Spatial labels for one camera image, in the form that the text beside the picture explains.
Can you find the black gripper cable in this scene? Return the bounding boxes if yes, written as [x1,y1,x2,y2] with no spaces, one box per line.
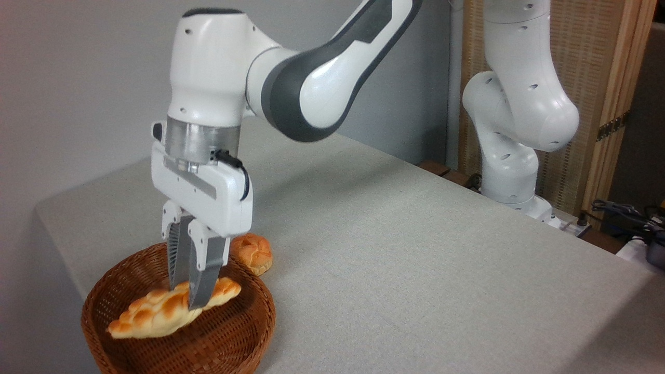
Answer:
[215,150,251,202]

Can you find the woven wooden folding screen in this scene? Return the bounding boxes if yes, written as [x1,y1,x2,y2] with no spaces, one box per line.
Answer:
[457,0,658,229]

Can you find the metal screen hinge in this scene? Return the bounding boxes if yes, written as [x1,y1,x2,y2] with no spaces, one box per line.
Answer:
[596,111,630,142]

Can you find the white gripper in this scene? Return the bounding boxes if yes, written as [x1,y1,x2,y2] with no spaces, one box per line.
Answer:
[151,122,254,311]

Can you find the round bread roll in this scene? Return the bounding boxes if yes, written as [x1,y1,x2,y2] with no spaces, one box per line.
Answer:
[229,233,273,276]

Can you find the brown wicker basket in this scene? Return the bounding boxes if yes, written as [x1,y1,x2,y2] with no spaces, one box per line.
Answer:
[81,242,276,374]

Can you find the brown wooden block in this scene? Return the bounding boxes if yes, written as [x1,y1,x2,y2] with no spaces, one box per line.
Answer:
[442,171,472,188]
[418,160,451,178]

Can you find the long braided bread loaf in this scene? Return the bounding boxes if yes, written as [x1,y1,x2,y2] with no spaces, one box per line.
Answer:
[107,277,242,340]

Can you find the black cable bundle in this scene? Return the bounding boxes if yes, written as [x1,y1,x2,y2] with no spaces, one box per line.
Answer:
[582,199,665,241]

